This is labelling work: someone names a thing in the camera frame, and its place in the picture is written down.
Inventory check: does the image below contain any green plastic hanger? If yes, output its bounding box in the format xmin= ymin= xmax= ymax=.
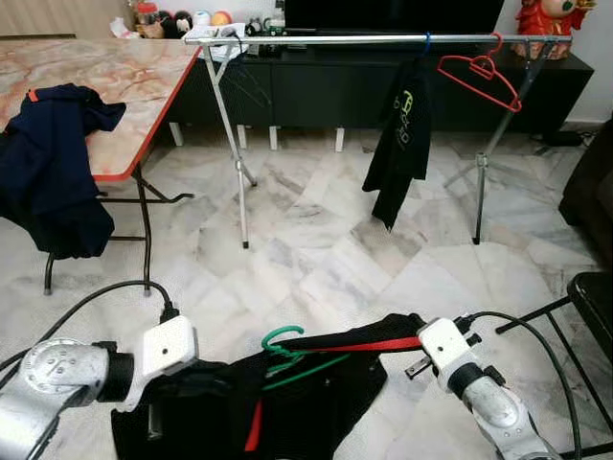
xmin=261 ymin=325 xmax=353 ymax=392

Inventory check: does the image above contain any red plastic hanger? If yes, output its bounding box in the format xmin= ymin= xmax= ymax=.
xmin=438 ymin=32 xmax=524 ymax=114

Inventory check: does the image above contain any black T-shirt with logo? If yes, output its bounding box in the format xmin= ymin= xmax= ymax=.
xmin=362 ymin=53 xmax=434 ymax=231

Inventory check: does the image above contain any dark sofa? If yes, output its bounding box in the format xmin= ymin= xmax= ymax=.
xmin=560 ymin=120 xmax=613 ymax=269

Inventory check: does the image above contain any navy blue garment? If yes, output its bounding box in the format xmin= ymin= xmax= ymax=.
xmin=0 ymin=83 xmax=127 ymax=260

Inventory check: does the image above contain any black TV cabinet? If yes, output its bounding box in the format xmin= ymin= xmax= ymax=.
xmin=168 ymin=43 xmax=595 ymax=154

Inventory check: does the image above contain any silver metal clothes rack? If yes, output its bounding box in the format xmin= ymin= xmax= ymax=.
xmin=184 ymin=33 xmax=561 ymax=250

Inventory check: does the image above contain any white paper stack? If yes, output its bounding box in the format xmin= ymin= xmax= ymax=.
xmin=187 ymin=24 xmax=250 ymax=63

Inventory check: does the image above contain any black television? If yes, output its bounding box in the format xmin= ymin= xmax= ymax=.
xmin=284 ymin=0 xmax=506 ymax=35

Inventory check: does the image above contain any black plush toy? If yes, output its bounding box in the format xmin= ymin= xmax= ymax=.
xmin=158 ymin=11 xmax=197 ymax=39

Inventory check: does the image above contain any jar with red lid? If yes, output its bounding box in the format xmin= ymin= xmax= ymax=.
xmin=134 ymin=2 xmax=162 ymax=39

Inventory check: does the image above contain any red figurine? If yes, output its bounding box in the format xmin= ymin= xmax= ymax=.
xmin=515 ymin=0 xmax=597 ymax=60

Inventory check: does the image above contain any wooden sideboard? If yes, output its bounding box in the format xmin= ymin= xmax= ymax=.
xmin=0 ymin=0 xmax=125 ymax=39

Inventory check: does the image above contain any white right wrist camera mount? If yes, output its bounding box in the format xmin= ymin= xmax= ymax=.
xmin=418 ymin=317 xmax=483 ymax=373

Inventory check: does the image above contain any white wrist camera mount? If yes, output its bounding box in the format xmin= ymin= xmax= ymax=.
xmin=418 ymin=317 xmax=483 ymax=373
xmin=117 ymin=315 xmax=200 ymax=413

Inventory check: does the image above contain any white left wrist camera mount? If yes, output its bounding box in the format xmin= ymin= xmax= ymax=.
xmin=117 ymin=315 xmax=200 ymax=413

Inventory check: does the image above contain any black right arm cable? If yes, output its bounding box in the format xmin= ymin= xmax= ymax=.
xmin=458 ymin=310 xmax=583 ymax=460

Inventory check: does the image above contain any black wire hanger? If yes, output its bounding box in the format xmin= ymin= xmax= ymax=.
xmin=225 ymin=57 xmax=275 ymax=112

